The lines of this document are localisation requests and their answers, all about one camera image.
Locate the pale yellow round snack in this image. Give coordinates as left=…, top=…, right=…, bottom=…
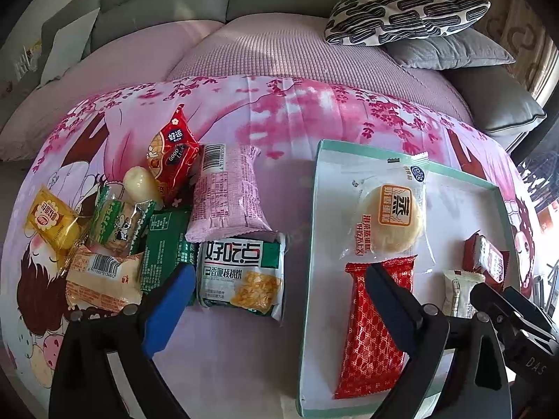
left=123, top=166, right=163, bottom=204

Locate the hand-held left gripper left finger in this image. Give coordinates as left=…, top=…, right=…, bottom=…
left=48, top=264, right=197, bottom=419

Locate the clear round pastry packet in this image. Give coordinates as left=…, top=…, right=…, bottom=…
left=341, top=152, right=431, bottom=263

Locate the red patterned snack packet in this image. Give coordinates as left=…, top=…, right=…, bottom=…
left=334, top=255, right=418, bottom=400

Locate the cream orange bread packet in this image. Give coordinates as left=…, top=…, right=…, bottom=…
left=65, top=244, right=145, bottom=315

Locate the clear sandwich biscuit packet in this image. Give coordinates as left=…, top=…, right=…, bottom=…
left=89, top=185, right=157, bottom=254

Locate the green white biscuit packet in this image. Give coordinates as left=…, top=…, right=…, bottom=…
left=194, top=231, right=286, bottom=326

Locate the white red print packet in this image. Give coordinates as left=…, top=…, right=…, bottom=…
left=442, top=270, right=485, bottom=319

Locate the dark wire frame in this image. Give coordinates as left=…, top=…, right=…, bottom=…
left=517, top=150, right=559, bottom=210

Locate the pink printed cartoon blanket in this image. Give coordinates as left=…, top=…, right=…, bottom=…
left=0, top=74, right=559, bottom=419

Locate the light grey pillow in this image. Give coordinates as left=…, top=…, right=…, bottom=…
left=41, top=8, right=101, bottom=86

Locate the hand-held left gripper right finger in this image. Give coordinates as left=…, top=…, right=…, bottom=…
left=364, top=263, right=514, bottom=419

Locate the teal white shallow box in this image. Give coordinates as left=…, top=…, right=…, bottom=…
left=297, top=140, right=531, bottom=417

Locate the beige patterned curtain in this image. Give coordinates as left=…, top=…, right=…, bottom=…
left=454, top=0, right=559, bottom=88

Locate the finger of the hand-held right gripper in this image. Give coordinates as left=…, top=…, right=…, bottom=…
left=471, top=283, right=525, bottom=337
left=502, top=287, right=553, bottom=321

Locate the black white patterned pillow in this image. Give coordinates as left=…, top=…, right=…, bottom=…
left=324, top=0, right=491, bottom=46

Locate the yellow cake packet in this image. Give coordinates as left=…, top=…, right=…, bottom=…
left=24, top=185, right=84, bottom=254

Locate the pink quilted sofa cover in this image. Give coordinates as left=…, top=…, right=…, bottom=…
left=0, top=13, right=474, bottom=162

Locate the pink snack packet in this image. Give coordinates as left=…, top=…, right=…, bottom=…
left=186, top=143, right=270, bottom=243

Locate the red cookie packet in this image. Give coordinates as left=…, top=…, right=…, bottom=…
left=146, top=105, right=201, bottom=199

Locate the red white milk biscuit packet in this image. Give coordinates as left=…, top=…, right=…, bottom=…
left=463, top=232, right=509, bottom=286

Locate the dark green snack packet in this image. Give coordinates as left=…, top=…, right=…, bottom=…
left=140, top=209, right=202, bottom=306

